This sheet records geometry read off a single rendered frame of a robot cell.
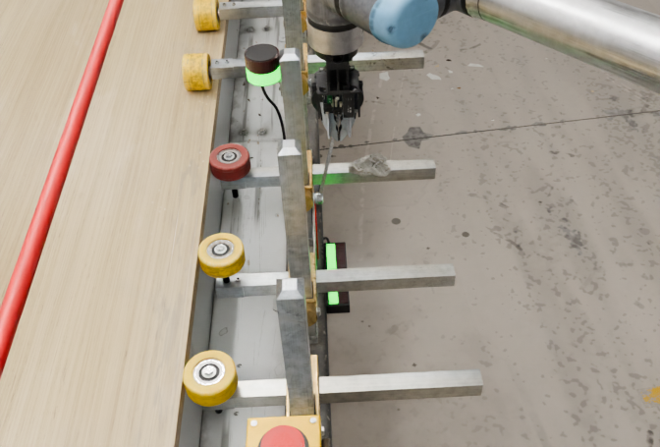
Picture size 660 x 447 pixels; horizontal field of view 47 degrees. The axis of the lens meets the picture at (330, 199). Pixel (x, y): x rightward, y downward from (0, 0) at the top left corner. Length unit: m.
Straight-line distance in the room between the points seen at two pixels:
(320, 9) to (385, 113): 1.95
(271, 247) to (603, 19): 0.96
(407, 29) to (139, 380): 0.64
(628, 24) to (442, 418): 1.41
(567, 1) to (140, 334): 0.79
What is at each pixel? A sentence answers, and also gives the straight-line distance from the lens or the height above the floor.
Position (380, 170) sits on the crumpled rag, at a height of 0.87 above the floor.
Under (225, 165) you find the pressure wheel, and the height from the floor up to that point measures 0.91.
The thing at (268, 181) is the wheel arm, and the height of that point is 0.85.
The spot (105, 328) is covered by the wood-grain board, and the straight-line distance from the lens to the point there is 1.27.
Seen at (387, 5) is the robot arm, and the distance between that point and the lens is 1.05.
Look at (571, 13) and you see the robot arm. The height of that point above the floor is 1.37.
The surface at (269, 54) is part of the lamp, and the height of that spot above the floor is 1.17.
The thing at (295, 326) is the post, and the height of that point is 1.08.
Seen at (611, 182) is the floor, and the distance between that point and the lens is 2.91.
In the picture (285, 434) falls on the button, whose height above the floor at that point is 1.23.
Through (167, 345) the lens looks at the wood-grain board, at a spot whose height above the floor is 0.90.
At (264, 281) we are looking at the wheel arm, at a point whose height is 0.82.
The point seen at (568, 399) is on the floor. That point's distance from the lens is 2.26.
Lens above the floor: 1.86
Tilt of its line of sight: 44 degrees down
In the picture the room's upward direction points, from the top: 3 degrees counter-clockwise
